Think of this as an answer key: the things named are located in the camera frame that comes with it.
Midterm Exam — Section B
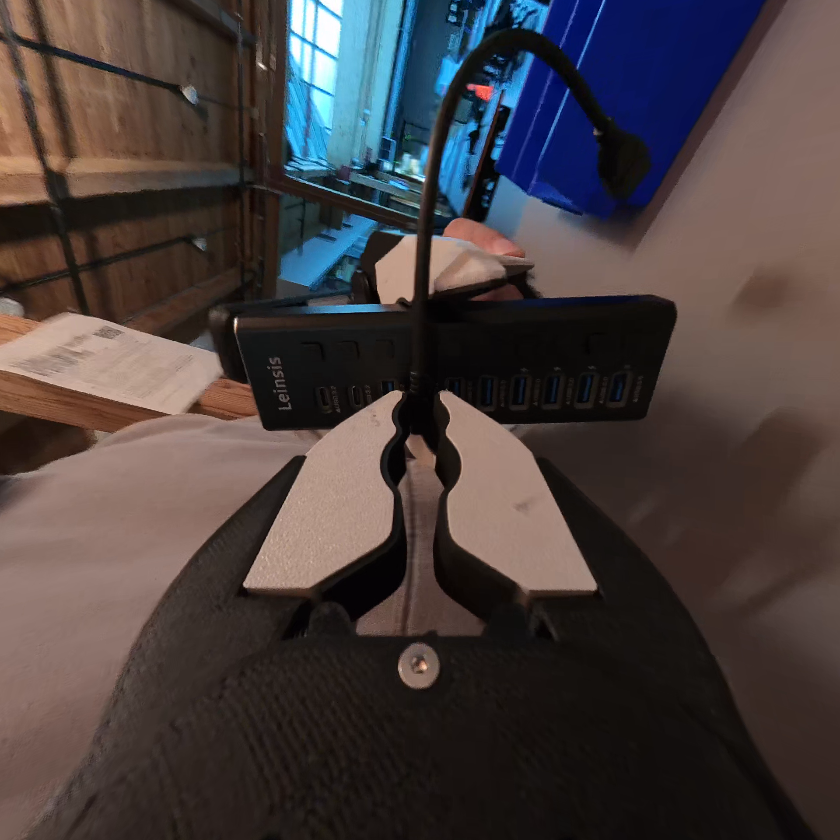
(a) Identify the blue plastic bin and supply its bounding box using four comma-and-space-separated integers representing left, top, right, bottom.
495, 0, 769, 219

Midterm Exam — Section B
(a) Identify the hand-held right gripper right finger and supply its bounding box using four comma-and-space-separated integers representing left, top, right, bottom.
433, 390, 599, 618

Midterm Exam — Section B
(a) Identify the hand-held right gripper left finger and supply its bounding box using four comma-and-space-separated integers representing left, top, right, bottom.
241, 390, 409, 618

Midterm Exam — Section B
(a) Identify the wooden board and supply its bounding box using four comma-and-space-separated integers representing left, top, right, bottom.
0, 314, 260, 434

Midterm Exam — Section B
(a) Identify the black multi-port usb hub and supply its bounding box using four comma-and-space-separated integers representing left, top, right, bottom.
233, 295, 678, 432

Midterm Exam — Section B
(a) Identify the printed paper sheet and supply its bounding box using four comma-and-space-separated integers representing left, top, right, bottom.
0, 311, 225, 416

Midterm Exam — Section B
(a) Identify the bright window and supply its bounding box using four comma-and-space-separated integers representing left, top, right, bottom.
285, 0, 349, 158

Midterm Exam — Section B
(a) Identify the black usb cable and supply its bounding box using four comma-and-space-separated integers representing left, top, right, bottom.
397, 28, 652, 454

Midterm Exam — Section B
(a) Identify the person's left hand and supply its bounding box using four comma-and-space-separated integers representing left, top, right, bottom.
443, 218, 527, 258

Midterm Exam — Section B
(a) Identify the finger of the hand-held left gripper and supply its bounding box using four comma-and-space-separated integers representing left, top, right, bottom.
433, 238, 536, 294
374, 234, 431, 305

